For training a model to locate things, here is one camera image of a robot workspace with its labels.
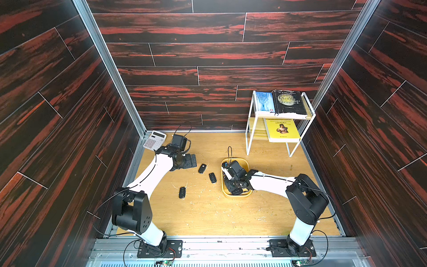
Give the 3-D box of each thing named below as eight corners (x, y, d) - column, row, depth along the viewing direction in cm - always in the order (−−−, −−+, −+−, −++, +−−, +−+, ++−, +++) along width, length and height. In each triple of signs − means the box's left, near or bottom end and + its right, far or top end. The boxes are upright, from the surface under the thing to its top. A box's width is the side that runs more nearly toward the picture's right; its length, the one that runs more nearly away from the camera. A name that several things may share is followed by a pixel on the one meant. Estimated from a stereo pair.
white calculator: (144, 147, 115) (141, 143, 111) (154, 134, 123) (152, 130, 120) (158, 151, 113) (156, 147, 109) (167, 137, 121) (166, 133, 117)
